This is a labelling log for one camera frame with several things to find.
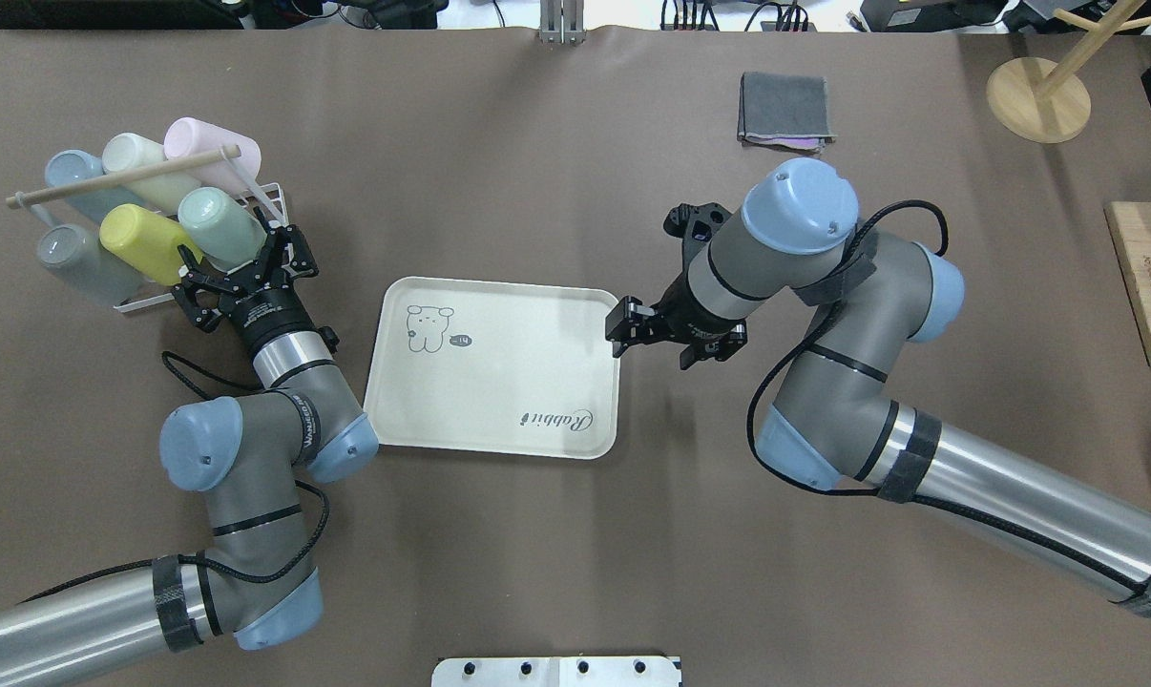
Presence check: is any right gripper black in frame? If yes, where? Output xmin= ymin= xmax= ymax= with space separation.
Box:
xmin=603 ymin=275 xmax=747 ymax=371

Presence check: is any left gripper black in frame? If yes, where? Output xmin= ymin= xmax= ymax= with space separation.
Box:
xmin=171 ymin=221 xmax=321 ymax=360

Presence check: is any beige rabbit tray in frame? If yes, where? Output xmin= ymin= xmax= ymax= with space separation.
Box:
xmin=365 ymin=277 xmax=619 ymax=460

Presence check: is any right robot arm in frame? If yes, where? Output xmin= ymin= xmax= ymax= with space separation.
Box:
xmin=605 ymin=157 xmax=1151 ymax=618

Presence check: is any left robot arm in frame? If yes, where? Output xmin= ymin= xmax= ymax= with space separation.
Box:
xmin=0 ymin=226 xmax=378 ymax=686

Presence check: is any green cup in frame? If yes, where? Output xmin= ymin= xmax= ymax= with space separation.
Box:
xmin=178 ymin=186 xmax=266 ymax=270

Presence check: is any yellow cup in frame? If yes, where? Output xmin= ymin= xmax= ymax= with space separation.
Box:
xmin=99 ymin=204 xmax=203 ymax=287

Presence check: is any cream cup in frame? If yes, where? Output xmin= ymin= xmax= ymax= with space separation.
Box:
xmin=102 ymin=133 xmax=204 ymax=217

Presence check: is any pink cup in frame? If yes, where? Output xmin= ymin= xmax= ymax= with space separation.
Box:
xmin=162 ymin=116 xmax=262 ymax=194

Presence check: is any grey cup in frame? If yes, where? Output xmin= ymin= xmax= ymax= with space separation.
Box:
xmin=37 ymin=223 xmax=144 ymax=307

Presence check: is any blue cup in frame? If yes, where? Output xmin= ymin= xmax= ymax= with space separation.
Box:
xmin=44 ymin=150 xmax=147 ymax=226

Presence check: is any folded grey cloth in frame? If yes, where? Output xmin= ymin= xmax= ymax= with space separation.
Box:
xmin=737 ymin=72 xmax=836 ymax=153

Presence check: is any wooden mug tree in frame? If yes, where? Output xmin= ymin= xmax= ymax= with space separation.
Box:
xmin=985 ymin=1 xmax=1151 ymax=144

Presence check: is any white wire cup rack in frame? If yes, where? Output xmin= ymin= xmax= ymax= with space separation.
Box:
xmin=7 ymin=133 xmax=285 ymax=310

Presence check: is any aluminium frame post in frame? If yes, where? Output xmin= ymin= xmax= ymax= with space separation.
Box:
xmin=538 ymin=0 xmax=587 ymax=45

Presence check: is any white camera pole base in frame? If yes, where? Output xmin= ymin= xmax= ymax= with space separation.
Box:
xmin=430 ymin=654 xmax=684 ymax=686

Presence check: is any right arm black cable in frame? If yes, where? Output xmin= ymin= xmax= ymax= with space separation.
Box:
xmin=745 ymin=198 xmax=1149 ymax=593

